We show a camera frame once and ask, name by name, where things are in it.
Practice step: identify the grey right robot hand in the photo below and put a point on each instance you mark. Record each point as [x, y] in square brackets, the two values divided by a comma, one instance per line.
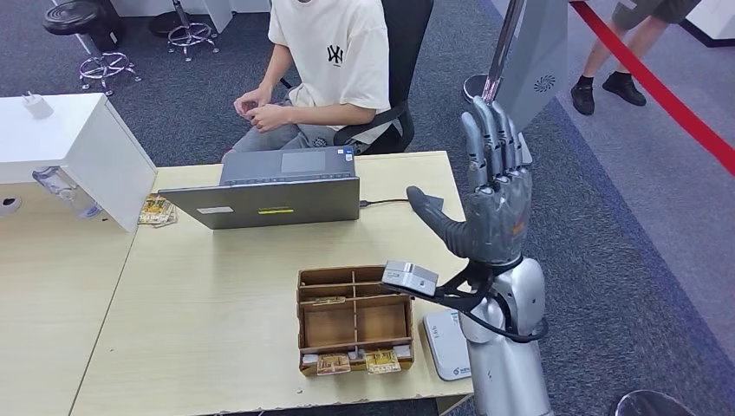
[496, 224]

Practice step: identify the person's left hand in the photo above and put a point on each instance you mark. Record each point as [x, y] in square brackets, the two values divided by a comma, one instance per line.
[270, 119]

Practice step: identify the person's right hand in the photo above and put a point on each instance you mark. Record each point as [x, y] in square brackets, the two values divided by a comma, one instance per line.
[252, 102]

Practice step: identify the person's right forearm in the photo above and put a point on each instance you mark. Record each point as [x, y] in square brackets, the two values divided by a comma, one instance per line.
[274, 69]

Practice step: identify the person's left forearm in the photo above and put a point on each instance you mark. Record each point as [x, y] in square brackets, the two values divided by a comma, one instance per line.
[333, 115]

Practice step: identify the seated person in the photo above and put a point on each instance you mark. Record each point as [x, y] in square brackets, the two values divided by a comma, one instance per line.
[339, 57]

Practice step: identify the white card reader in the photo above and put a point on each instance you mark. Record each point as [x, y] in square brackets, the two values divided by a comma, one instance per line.
[445, 350]

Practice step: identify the white key card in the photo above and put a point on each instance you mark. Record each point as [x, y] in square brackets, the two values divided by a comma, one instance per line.
[403, 352]
[309, 360]

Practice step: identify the gold room key card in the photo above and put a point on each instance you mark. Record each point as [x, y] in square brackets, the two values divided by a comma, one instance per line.
[382, 362]
[328, 301]
[333, 364]

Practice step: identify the wooden card organizer box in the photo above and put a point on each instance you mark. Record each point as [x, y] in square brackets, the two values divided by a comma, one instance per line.
[327, 330]

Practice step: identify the standing person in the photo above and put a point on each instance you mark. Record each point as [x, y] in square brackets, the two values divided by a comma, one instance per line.
[626, 52]

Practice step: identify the small black USB device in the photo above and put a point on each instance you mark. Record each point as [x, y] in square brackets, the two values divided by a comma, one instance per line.
[436, 202]

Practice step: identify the grey laptop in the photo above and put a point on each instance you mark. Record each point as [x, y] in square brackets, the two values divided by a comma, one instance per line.
[275, 204]

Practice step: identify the white table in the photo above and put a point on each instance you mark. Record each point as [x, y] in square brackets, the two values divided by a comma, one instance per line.
[143, 7]

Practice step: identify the black office chair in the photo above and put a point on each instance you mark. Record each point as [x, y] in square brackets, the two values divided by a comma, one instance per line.
[410, 46]

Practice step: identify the grey kiosk stand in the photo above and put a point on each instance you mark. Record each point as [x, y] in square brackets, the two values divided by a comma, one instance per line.
[542, 52]

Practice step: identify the white cabinet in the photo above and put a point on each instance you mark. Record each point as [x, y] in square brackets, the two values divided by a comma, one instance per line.
[57, 138]

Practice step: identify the black stool chrome base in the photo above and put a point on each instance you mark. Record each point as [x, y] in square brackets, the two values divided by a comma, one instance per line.
[72, 17]

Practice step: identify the clear plastic water bottle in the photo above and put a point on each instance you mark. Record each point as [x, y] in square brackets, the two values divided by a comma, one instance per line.
[66, 192]

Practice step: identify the red barrier belt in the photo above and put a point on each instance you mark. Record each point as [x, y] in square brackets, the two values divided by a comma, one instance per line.
[660, 94]

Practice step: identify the white charger plug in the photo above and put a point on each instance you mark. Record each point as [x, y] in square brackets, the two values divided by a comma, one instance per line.
[38, 107]

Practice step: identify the dark round object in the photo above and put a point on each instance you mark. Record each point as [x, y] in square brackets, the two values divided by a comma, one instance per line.
[654, 405]

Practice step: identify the white round desk grommet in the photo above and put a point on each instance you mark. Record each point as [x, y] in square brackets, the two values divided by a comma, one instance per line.
[8, 206]

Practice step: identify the white platform black base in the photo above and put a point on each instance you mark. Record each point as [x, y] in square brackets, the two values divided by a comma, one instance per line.
[718, 17]

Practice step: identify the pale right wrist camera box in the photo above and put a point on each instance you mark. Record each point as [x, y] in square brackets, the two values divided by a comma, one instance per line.
[409, 277]

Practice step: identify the chrome stanchion post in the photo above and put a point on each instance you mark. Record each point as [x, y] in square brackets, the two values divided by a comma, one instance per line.
[500, 52]

